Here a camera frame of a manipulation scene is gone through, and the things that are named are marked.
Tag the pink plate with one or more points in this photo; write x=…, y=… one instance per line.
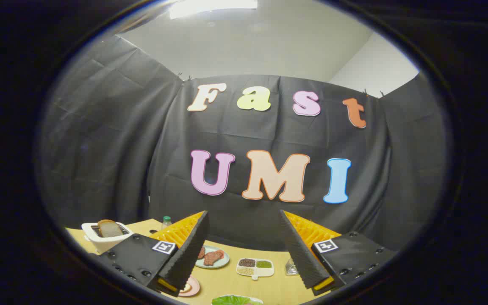
x=193, y=290

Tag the ceiling light panel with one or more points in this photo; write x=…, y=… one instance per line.
x=210, y=6

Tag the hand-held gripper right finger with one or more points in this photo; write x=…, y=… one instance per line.
x=301, y=254

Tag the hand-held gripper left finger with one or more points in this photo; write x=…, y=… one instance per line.
x=189, y=254

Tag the light blue plate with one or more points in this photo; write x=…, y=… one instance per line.
x=226, y=259

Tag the green lettuce leaf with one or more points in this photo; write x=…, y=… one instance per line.
x=231, y=301

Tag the white toast bread slice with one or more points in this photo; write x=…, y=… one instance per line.
x=109, y=228

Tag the brown meat patty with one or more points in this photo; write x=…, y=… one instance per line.
x=201, y=253
x=213, y=257

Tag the black backdrop cloth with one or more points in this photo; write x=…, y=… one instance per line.
x=142, y=148

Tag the clear plastic water bottle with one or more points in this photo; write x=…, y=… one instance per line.
x=166, y=223

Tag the cream white toaster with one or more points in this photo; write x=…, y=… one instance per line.
x=104, y=244

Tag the small white plate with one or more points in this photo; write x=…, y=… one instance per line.
x=259, y=300

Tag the white divided grain dish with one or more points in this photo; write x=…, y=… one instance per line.
x=265, y=272

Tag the clear glass cup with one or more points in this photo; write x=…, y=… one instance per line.
x=291, y=267

